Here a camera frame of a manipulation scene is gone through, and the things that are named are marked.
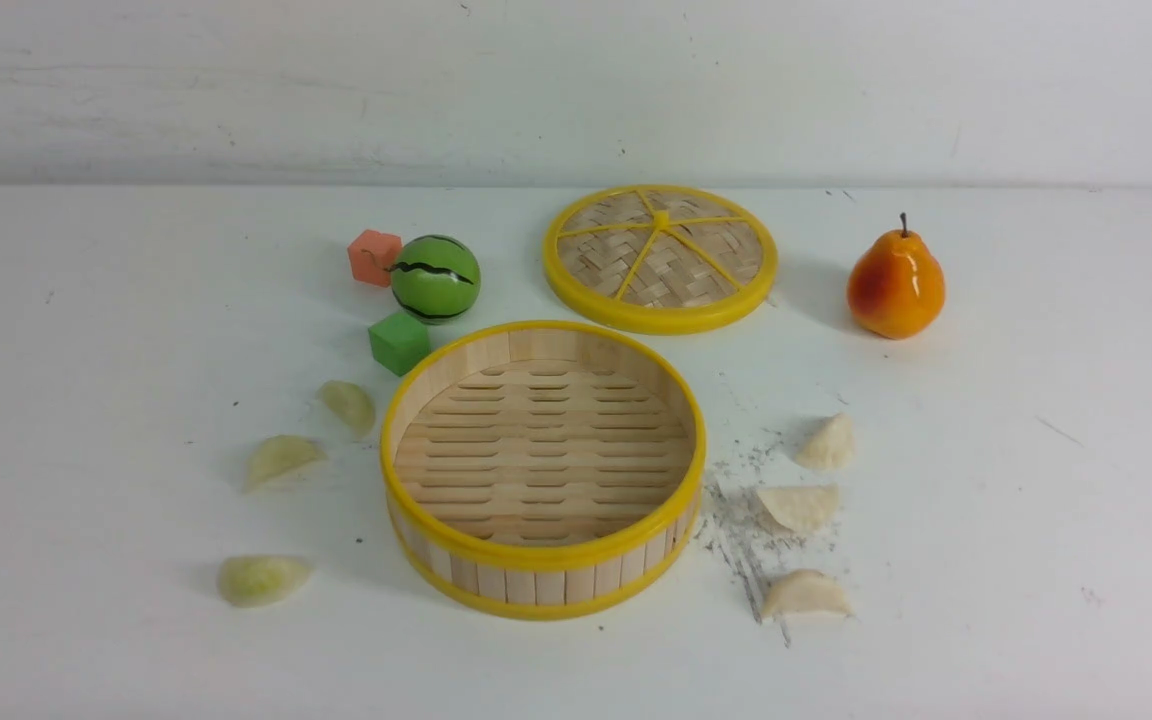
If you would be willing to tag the pale green dumpling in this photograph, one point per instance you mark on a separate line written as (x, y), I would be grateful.
(351, 404)
(280, 457)
(252, 581)

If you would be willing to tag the white dumpling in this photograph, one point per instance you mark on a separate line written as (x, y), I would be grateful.
(797, 511)
(831, 448)
(805, 591)

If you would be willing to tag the bamboo steamer tray yellow rim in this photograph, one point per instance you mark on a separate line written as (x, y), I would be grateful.
(543, 470)

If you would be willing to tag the woven bamboo steamer lid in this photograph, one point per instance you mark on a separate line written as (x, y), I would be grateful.
(659, 259)

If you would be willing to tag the green toy watermelon ball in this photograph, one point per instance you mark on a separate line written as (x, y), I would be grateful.
(435, 278)

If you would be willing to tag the green foam cube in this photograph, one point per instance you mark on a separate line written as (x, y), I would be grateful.
(399, 342)

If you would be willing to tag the orange foam cube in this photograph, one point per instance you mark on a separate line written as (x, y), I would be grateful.
(371, 255)

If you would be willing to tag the orange yellow toy pear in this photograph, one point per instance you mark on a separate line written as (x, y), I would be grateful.
(897, 288)

